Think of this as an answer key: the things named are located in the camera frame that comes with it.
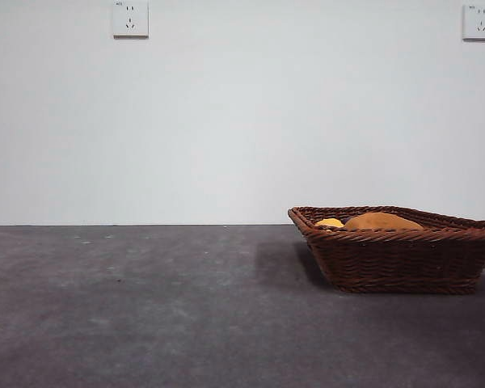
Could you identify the yellow corn cob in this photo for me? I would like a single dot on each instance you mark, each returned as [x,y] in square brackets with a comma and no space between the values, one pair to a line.
[329,222]

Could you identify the brown potato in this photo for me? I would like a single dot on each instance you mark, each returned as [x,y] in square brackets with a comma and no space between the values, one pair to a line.
[380,221]

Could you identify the brown woven wicker basket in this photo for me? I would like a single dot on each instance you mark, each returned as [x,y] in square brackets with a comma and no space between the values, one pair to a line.
[396,262]

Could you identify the white wall socket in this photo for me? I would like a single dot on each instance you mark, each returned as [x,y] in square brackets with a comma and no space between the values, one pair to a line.
[130,20]
[477,22]

